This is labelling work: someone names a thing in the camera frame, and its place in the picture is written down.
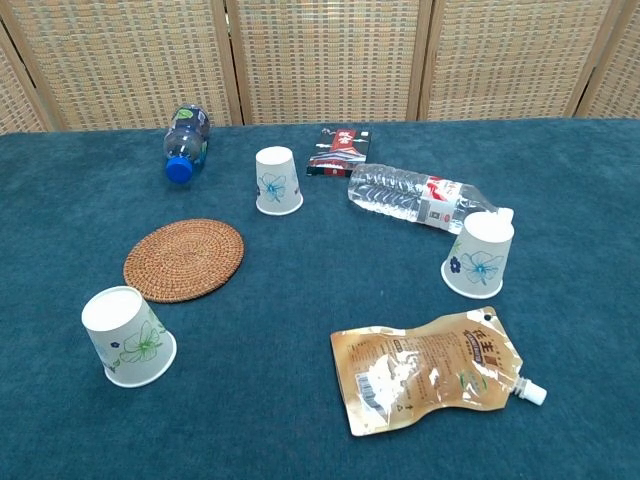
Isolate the white floral paper cup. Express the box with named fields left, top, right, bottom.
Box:
left=440, top=211, right=515, bottom=300
left=254, top=145, right=305, bottom=217
left=81, top=285, right=178, bottom=390

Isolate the dark teal carpeted table cover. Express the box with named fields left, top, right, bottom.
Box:
left=0, top=117, right=640, bottom=480

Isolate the round woven rattan coaster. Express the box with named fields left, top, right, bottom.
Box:
left=122, top=218, right=246, bottom=304

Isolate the clear water bottle red label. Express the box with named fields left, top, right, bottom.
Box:
left=347, top=162, right=515, bottom=236

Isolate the red black card box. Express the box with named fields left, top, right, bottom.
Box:
left=305, top=127, right=373, bottom=179

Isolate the brown spouted drink pouch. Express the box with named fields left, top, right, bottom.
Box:
left=329, top=306, right=548, bottom=438

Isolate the blue capped plastic bottle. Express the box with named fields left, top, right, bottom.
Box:
left=162, top=103, right=212, bottom=185

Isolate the woven wicker screen panel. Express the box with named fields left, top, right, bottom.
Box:
left=224, top=0, right=434, bottom=126
left=418, top=0, right=629, bottom=122
left=0, top=0, right=246, bottom=132
left=574, top=0, right=640, bottom=121
left=0, top=19, right=51, bottom=135

